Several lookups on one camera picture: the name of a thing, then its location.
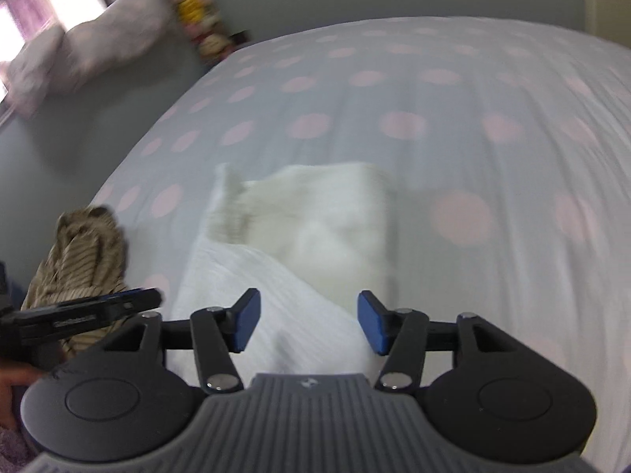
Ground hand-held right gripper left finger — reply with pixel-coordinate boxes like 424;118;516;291
106;288;261;395

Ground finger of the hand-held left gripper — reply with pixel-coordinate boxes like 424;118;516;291
22;288;163;342

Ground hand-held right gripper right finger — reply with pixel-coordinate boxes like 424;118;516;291
357;291;518;394

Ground brown striped garment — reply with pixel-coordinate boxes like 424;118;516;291
22;206;131;370

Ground white crinkled shirt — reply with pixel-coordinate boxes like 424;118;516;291
170;160;395;380

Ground person's left hand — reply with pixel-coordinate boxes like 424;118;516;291
0;362;44;427

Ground purple fuzzy cloth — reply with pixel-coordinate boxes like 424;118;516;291
0;424;37;473

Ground bed with pink-dotted sheet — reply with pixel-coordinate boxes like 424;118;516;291
89;17;631;454

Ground clear tube of plush toys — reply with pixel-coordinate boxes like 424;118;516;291
155;0;232;62

